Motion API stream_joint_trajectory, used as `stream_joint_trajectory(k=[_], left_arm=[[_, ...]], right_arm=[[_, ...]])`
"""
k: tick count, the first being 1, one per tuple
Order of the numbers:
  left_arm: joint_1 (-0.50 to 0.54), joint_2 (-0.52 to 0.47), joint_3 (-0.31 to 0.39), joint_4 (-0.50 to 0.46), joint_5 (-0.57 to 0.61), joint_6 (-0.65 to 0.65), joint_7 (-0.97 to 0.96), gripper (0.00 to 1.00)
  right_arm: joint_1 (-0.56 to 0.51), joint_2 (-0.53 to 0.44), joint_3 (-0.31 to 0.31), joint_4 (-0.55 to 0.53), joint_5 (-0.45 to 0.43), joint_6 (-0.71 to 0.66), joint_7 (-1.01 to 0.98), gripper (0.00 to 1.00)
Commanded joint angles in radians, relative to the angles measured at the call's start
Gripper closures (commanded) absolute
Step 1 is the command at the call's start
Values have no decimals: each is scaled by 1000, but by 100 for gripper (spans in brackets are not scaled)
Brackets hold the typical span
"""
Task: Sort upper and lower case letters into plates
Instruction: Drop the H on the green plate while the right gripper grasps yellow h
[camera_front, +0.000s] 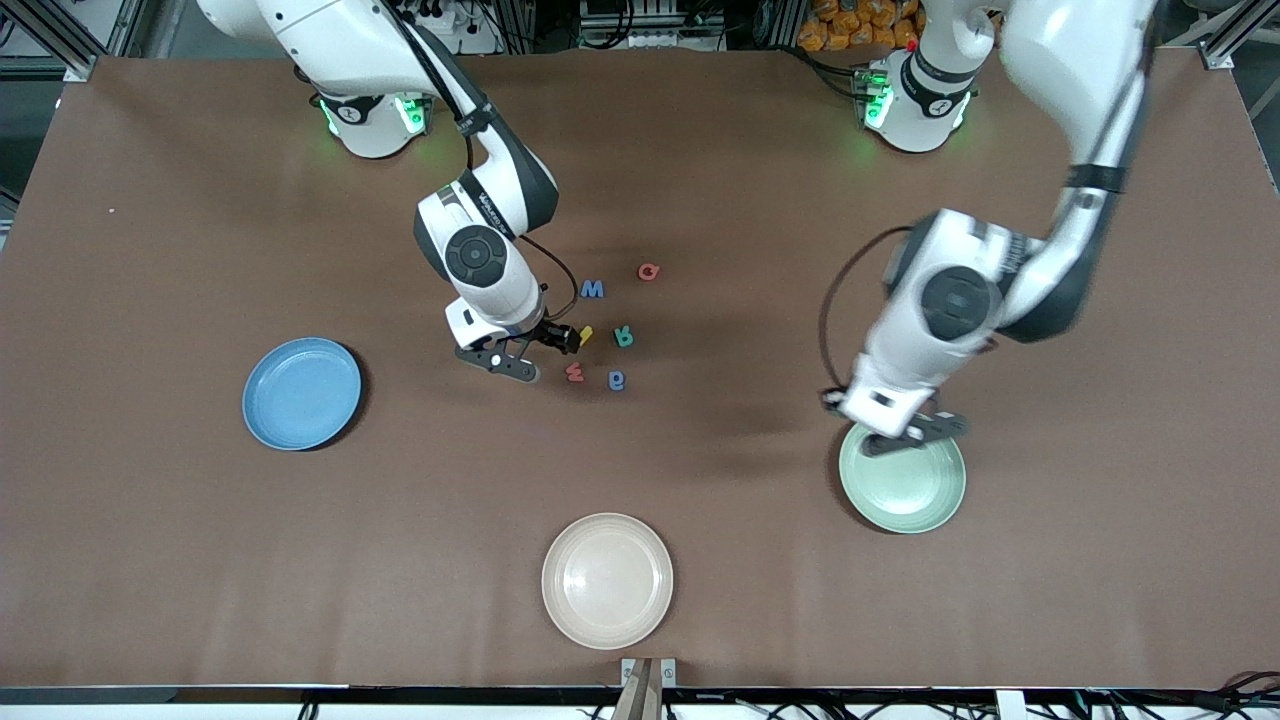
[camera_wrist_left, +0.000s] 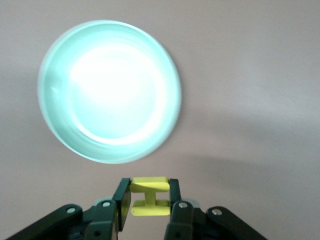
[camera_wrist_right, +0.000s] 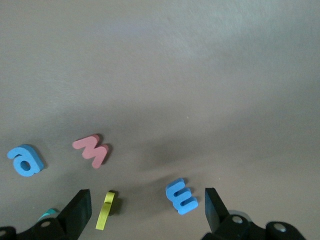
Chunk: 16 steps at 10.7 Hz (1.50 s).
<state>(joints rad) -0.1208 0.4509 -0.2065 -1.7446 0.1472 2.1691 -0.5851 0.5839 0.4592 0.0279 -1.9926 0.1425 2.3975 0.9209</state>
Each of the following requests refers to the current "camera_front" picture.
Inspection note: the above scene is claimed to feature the green plate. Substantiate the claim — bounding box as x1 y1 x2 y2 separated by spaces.
838 420 968 535

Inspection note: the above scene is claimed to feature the blue plate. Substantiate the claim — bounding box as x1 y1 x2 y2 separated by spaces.
242 337 363 452

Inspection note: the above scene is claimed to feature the beige plate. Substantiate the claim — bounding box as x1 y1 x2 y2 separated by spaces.
541 512 675 651

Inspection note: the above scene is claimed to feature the white power strip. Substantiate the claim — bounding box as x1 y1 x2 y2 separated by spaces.
400 0 501 56

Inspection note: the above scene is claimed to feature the black electronics box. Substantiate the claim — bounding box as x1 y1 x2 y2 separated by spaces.
578 0 728 51

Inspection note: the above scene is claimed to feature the brown table cover sheet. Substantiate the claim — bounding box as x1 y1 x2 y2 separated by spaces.
0 48 1280 691

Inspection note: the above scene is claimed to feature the pile of orange bags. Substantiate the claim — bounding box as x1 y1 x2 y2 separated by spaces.
797 0 926 53

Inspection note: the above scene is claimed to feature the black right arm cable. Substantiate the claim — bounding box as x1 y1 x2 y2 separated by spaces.
385 0 580 326

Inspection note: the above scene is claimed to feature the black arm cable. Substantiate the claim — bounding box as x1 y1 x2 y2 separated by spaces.
818 30 1161 401
385 0 580 326

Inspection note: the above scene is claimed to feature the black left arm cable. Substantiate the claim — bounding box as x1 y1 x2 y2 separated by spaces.
818 30 1161 401

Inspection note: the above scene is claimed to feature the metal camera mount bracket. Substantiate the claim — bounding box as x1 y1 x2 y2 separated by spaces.
612 657 678 720

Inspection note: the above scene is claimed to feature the aluminium frame post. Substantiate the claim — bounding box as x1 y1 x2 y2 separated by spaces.
1195 0 1280 71
0 0 111 83

